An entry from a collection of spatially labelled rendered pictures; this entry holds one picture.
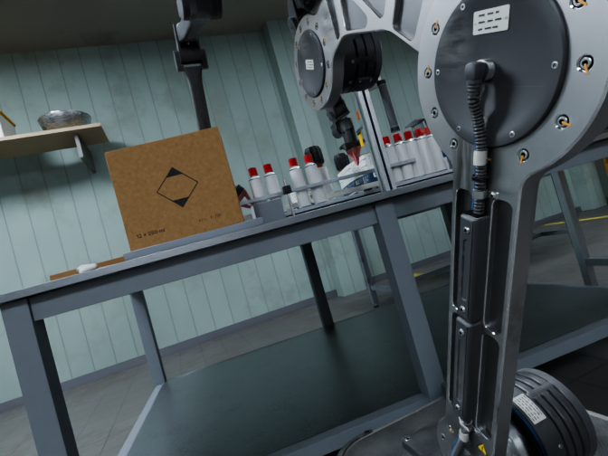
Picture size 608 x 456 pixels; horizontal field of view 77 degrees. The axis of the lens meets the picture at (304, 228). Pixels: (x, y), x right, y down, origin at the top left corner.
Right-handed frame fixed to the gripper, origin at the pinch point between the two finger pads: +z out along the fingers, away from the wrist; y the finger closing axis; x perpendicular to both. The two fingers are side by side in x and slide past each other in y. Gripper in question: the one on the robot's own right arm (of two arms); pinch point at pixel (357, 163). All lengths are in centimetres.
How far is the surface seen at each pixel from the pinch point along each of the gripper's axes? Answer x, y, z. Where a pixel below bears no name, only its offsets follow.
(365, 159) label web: -11.1, -9.1, -2.4
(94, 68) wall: -278, 136, -204
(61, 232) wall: -268, 206, -42
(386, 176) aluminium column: 22.4, -0.1, 10.7
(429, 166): 9.5, -27.1, 9.8
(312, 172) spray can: 8.2, 23.0, 0.2
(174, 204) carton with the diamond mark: 49, 74, 5
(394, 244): 50, 18, 33
